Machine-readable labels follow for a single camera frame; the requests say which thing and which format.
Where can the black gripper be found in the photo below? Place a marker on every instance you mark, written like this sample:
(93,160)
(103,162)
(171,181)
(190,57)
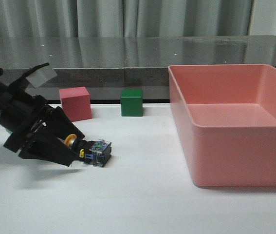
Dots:
(24,116)

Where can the yellow mushroom push button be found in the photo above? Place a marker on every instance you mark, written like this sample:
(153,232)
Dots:
(96,153)

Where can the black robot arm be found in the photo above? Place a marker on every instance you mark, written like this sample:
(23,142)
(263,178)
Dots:
(38,130)

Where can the pink cube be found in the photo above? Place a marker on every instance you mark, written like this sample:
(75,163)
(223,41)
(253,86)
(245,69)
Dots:
(76,103)

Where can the right green cube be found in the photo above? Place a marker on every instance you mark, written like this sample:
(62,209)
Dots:
(131,103)

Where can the dark glossy counter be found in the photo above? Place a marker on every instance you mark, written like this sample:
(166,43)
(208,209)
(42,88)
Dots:
(106,66)

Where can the grey curtain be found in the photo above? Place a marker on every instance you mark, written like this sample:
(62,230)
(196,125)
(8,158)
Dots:
(136,18)

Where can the pink plastic bin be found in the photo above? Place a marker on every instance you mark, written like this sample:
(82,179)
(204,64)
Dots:
(226,120)

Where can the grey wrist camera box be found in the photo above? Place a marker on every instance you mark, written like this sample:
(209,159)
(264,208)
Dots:
(40,74)

